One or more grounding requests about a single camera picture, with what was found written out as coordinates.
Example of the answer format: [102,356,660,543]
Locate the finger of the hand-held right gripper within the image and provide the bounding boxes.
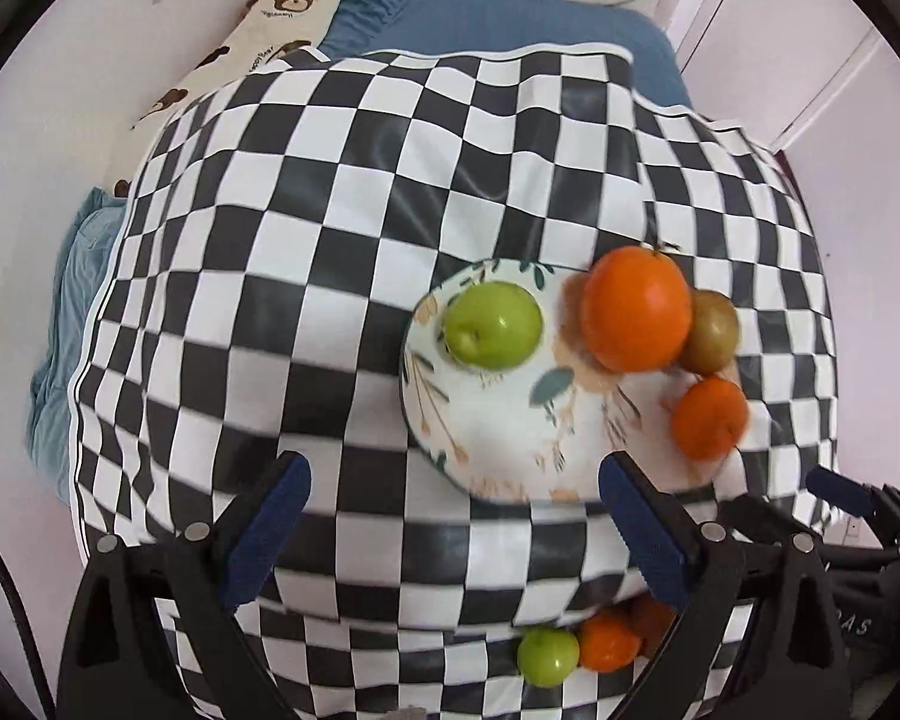
[718,493,826,542]
[805,463,900,550]

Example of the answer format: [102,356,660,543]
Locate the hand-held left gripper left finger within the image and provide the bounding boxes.
[58,450,313,720]

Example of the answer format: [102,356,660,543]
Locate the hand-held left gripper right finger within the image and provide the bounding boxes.
[598,450,850,720]

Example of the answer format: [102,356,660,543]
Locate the dark reddish orange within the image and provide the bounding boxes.
[628,594,680,659]

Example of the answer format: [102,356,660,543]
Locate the small orange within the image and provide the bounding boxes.
[670,376,752,463]

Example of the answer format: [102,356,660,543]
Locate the medium orange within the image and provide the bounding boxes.
[576,607,643,674]

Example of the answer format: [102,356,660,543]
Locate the small green apple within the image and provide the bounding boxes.
[516,625,581,689]

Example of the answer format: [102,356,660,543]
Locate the floral ceramic plate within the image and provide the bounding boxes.
[399,258,752,505]

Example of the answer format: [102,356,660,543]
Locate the brownish green kiwi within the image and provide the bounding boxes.
[679,289,742,377]

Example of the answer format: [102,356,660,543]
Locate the large orange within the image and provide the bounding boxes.
[579,245,695,374]

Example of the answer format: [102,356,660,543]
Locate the large green apple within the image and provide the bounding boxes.
[441,282,545,371]

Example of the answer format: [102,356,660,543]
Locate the black white checkered tablecloth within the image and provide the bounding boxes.
[67,45,841,720]

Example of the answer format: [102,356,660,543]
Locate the white door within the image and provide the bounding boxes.
[673,0,900,152]

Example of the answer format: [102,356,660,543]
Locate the bear print pillow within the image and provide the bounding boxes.
[105,0,343,200]

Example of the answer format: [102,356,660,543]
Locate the blue bed sheet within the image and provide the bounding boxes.
[28,0,692,505]

